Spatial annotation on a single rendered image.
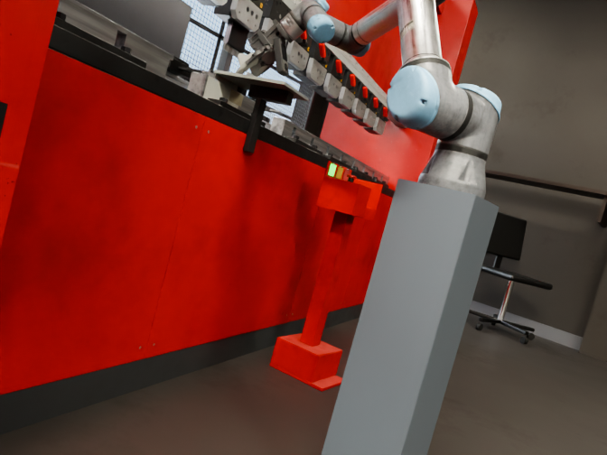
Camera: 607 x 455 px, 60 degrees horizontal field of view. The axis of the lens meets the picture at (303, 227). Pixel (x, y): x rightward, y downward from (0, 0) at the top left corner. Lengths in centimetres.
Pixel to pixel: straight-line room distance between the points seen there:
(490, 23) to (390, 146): 268
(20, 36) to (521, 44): 536
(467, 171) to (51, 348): 102
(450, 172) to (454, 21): 290
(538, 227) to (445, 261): 435
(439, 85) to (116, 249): 86
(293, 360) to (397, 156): 210
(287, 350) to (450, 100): 127
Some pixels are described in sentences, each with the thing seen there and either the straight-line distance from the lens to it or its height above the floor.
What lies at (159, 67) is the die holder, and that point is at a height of 92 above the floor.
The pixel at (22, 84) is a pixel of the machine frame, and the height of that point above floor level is 74.
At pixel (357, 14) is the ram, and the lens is 267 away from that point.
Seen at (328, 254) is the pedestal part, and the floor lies 49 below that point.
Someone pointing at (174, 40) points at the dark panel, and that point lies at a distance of 241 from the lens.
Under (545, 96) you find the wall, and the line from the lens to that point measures 573.
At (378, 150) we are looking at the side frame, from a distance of 385.
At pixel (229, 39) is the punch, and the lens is 184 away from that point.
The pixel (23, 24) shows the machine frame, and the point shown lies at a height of 83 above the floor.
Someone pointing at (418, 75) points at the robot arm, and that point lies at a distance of 111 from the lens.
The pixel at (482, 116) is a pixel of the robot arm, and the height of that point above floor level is 95.
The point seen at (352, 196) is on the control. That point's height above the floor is 73.
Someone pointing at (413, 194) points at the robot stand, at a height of 75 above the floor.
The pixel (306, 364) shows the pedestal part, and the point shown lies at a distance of 204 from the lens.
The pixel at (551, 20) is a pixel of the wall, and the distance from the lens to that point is 601.
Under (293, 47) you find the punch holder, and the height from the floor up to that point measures 123.
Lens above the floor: 68
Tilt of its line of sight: 3 degrees down
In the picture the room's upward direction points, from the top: 15 degrees clockwise
